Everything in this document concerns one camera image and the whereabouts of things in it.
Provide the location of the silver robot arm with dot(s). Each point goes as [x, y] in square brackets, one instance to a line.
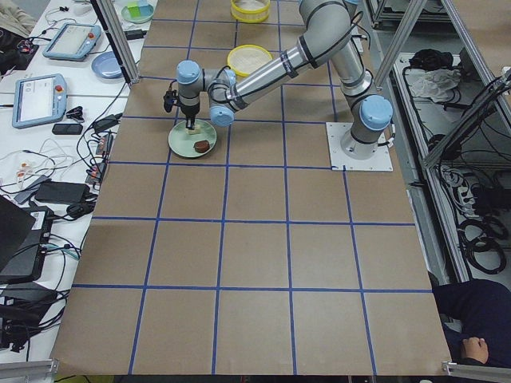
[326, 42]

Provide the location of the blue plate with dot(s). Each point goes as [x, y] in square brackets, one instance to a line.
[106, 66]

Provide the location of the brown steamed bun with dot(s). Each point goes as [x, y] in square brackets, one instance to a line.
[201, 146]

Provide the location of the upper teach pendant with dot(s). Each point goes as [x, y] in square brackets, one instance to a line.
[73, 42]

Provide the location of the aluminium frame post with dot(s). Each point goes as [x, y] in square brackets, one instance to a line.
[110, 23]

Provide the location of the yellow bamboo steamer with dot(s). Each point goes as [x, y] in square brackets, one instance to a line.
[250, 11]
[246, 59]

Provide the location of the teach pendant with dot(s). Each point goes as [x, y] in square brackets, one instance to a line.
[73, 42]
[39, 100]

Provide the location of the black power adapter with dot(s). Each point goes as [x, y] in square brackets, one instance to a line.
[61, 192]

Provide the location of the white steamed bun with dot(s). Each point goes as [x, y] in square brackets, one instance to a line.
[195, 129]

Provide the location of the light green plate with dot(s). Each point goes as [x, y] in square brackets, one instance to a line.
[181, 143]

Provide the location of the seated person's hand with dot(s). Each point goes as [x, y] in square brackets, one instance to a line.
[474, 350]

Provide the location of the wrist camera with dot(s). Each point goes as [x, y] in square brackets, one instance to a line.
[169, 100]

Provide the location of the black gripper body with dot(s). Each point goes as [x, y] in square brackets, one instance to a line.
[189, 111]

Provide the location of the green bowl with blocks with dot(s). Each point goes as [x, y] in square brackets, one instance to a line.
[137, 12]

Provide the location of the crumpled white cloth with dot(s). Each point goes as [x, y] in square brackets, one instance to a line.
[437, 85]

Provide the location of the black laptop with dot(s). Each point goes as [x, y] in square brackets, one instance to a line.
[25, 232]

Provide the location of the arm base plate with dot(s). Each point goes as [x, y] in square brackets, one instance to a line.
[347, 154]

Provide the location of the lower teach pendant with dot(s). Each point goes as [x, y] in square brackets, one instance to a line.
[39, 100]

